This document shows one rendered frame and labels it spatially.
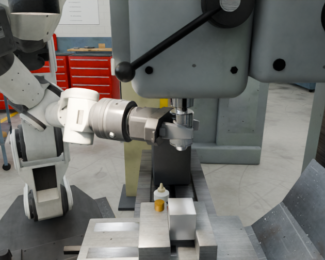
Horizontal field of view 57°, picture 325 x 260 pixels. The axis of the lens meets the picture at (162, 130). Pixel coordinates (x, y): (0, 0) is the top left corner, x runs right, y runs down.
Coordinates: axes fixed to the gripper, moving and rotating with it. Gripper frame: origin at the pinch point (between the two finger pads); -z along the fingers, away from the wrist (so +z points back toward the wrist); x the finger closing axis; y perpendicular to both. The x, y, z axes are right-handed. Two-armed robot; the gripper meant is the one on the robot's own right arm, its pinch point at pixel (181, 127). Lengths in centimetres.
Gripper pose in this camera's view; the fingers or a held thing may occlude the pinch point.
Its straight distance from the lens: 59.0
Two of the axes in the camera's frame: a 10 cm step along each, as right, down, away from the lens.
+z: -9.4, -1.2, 3.1
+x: 3.3, -3.0, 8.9
